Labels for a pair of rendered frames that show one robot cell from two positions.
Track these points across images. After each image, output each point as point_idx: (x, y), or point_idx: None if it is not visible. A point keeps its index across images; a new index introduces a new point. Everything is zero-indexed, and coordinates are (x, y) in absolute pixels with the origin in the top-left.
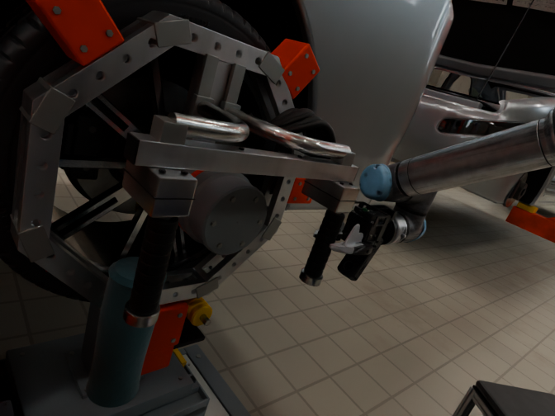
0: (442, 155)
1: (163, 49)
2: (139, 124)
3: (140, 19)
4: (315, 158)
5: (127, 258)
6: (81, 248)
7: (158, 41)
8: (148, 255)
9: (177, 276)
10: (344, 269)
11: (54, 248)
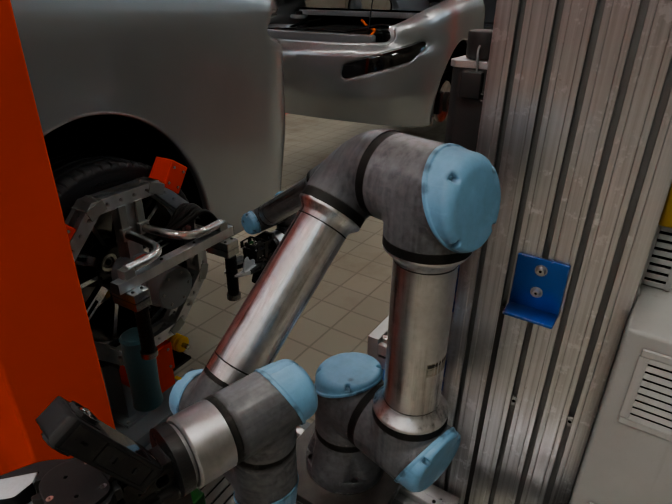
0: (275, 202)
1: (95, 220)
2: (87, 248)
3: (74, 209)
4: (204, 236)
5: (125, 331)
6: None
7: (91, 219)
8: (142, 327)
9: (155, 327)
10: (255, 280)
11: None
